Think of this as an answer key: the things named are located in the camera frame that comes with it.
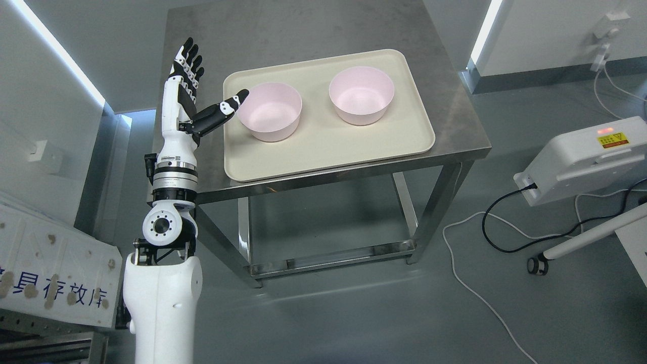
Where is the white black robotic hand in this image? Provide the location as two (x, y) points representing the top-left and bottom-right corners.
(157, 37), (250, 166)

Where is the pink bowl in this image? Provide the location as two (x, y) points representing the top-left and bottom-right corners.
(329, 66), (395, 126)
(237, 81), (303, 142)

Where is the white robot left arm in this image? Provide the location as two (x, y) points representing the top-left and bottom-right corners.
(122, 150), (203, 363)

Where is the beige plastic tray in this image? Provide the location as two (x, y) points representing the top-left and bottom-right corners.
(222, 49), (435, 183)

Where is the white stand leg with caster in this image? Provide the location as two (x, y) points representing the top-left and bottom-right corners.
(527, 203), (646, 275)

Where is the white device with warning label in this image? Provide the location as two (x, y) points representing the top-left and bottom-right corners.
(513, 117), (646, 206)

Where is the white wall socket left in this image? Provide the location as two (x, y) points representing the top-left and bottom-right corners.
(27, 140), (63, 174)

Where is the black power cable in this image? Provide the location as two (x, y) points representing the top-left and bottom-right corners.
(482, 177), (647, 254)

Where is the white floor cable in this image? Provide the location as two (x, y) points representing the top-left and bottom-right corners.
(442, 190), (647, 364)

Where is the white wall plug adapter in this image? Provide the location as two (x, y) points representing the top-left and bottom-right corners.
(590, 10), (631, 72)

